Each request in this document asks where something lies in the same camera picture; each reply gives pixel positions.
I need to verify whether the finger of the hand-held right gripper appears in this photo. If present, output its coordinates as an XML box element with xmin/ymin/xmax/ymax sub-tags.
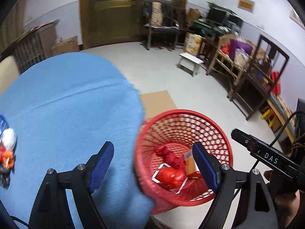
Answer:
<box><xmin>231</xmin><ymin>128</ymin><xmax>259</xmax><ymax>156</ymax></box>

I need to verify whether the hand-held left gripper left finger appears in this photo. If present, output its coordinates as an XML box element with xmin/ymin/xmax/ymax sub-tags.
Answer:
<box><xmin>29</xmin><ymin>141</ymin><xmax>115</xmax><ymax>229</ymax></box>

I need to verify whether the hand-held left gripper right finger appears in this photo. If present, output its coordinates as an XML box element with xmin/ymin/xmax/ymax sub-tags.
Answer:
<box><xmin>192</xmin><ymin>142</ymin><xmax>279</xmax><ymax>229</ymax></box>

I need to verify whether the orange cardboard box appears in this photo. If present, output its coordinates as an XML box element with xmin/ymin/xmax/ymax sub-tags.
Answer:
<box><xmin>183</xmin><ymin>150</ymin><xmax>203</xmax><ymax>179</ymax></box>

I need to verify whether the red plastic bag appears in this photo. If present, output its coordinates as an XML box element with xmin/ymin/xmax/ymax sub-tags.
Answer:
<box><xmin>155</xmin><ymin>145</ymin><xmax>187</xmax><ymax>171</ymax></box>

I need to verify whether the red white-edged packet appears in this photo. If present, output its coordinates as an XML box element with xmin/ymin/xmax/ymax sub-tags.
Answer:
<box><xmin>152</xmin><ymin>163</ymin><xmax>188</xmax><ymax>194</ymax></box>

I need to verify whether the red plastic mesh basket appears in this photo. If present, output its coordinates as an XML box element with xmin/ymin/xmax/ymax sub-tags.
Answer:
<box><xmin>133</xmin><ymin>109</ymin><xmax>233</xmax><ymax>215</ymax></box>

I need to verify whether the white wrapper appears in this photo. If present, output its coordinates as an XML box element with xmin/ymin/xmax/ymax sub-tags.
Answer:
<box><xmin>2</xmin><ymin>127</ymin><xmax>18</xmax><ymax>149</ymax></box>

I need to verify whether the person's right hand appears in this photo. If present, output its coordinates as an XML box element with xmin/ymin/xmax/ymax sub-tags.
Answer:
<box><xmin>263</xmin><ymin>170</ymin><xmax>301</xmax><ymax>229</ymax></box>

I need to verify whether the yellow small stool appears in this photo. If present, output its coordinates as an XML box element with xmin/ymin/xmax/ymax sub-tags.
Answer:
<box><xmin>260</xmin><ymin>108</ymin><xmax>275</xmax><ymax>127</ymax></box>

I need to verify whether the tall dark wooden chair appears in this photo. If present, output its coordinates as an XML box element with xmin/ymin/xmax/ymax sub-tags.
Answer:
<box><xmin>230</xmin><ymin>35</ymin><xmax>290</xmax><ymax>121</ymax></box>

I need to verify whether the low wooden bench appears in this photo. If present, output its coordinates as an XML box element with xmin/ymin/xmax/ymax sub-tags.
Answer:
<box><xmin>266</xmin><ymin>93</ymin><xmax>296</xmax><ymax>139</ymax></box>

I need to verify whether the large red bag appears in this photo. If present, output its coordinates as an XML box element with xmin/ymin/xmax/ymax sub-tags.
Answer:
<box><xmin>270</xmin><ymin>72</ymin><xmax>282</xmax><ymax>95</ymax></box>

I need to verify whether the blue tablecloth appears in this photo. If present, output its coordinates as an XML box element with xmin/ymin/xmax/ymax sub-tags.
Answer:
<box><xmin>0</xmin><ymin>52</ymin><xmax>155</xmax><ymax>229</ymax></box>

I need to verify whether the flat cardboard sheet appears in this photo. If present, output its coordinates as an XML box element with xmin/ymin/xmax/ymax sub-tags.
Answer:
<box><xmin>140</xmin><ymin>90</ymin><xmax>178</xmax><ymax>120</ymax></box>

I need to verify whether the wicker armchair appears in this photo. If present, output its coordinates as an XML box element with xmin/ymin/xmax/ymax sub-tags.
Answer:
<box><xmin>206</xmin><ymin>34</ymin><xmax>257</xmax><ymax>101</ymax></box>

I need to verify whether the clear plastic bag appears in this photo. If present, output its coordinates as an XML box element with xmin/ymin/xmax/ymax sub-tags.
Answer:
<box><xmin>234</xmin><ymin>49</ymin><xmax>251</xmax><ymax>69</ymax></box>

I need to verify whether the small red bag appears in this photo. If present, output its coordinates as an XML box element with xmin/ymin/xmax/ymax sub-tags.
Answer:
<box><xmin>220</xmin><ymin>44</ymin><xmax>231</xmax><ymax>58</ymax></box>

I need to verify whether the purple cushion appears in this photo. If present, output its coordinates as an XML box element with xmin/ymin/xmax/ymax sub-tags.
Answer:
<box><xmin>229</xmin><ymin>39</ymin><xmax>253</xmax><ymax>60</ymax></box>

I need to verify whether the white small stool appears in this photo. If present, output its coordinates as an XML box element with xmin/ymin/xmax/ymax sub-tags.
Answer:
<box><xmin>176</xmin><ymin>52</ymin><xmax>205</xmax><ymax>77</ymax></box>

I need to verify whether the dark wooden side table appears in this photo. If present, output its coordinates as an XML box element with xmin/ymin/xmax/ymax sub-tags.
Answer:
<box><xmin>198</xmin><ymin>38</ymin><xmax>216</xmax><ymax>68</ymax></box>

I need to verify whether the printed white orange carton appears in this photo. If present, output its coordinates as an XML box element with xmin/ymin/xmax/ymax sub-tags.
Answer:
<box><xmin>183</xmin><ymin>32</ymin><xmax>203</xmax><ymax>56</ymax></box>

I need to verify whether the cluttered dark desk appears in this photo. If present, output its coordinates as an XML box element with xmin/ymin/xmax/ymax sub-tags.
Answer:
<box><xmin>193</xmin><ymin>19</ymin><xmax>242</xmax><ymax>44</ymax></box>

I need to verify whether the brown cardboard box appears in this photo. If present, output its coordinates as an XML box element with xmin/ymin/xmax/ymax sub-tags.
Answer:
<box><xmin>51</xmin><ymin>36</ymin><xmax>79</xmax><ymax>56</ymax></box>

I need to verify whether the black computer monitor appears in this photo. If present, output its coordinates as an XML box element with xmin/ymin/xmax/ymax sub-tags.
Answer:
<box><xmin>207</xmin><ymin>6</ymin><xmax>230</xmax><ymax>26</ymax></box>

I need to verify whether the cream chair back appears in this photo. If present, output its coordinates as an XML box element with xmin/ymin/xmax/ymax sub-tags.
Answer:
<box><xmin>0</xmin><ymin>55</ymin><xmax>21</xmax><ymax>99</ymax></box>

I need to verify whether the brown paper bag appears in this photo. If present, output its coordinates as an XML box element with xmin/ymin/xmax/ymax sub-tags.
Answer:
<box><xmin>188</xmin><ymin>8</ymin><xmax>202</xmax><ymax>25</ymax></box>

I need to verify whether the slatted wooden rack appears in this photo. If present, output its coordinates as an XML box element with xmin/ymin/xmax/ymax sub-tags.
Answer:
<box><xmin>12</xmin><ymin>31</ymin><xmax>46</xmax><ymax>73</ymax></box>

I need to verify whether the black cushioned armchair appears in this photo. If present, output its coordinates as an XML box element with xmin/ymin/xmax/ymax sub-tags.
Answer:
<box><xmin>142</xmin><ymin>1</ymin><xmax>180</xmax><ymax>50</ymax></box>

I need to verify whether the dark wooden armchair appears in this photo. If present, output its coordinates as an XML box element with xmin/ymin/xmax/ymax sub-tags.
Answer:
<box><xmin>170</xmin><ymin>6</ymin><xmax>191</xmax><ymax>46</ymax></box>

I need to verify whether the grey cabinet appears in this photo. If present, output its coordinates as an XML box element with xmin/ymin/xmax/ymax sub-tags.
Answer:
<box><xmin>36</xmin><ymin>19</ymin><xmax>60</xmax><ymax>58</ymax></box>

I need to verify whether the wooden double door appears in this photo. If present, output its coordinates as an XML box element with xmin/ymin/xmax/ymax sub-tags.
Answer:
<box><xmin>80</xmin><ymin>0</ymin><xmax>191</xmax><ymax>51</ymax></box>

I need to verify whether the striped beige cloth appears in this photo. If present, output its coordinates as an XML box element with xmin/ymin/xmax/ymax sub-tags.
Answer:
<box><xmin>151</xmin><ymin>2</ymin><xmax>164</xmax><ymax>27</ymax></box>

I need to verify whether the beige curtain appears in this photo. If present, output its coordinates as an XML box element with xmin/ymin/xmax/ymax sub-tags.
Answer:
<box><xmin>0</xmin><ymin>19</ymin><xmax>8</xmax><ymax>51</ymax></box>

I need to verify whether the black cable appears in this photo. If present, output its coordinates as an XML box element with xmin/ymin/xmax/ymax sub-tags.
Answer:
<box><xmin>269</xmin><ymin>111</ymin><xmax>299</xmax><ymax>146</ymax></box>

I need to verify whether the orange wall plaque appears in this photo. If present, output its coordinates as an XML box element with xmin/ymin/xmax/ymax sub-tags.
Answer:
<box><xmin>238</xmin><ymin>0</ymin><xmax>255</xmax><ymax>12</ymax></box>

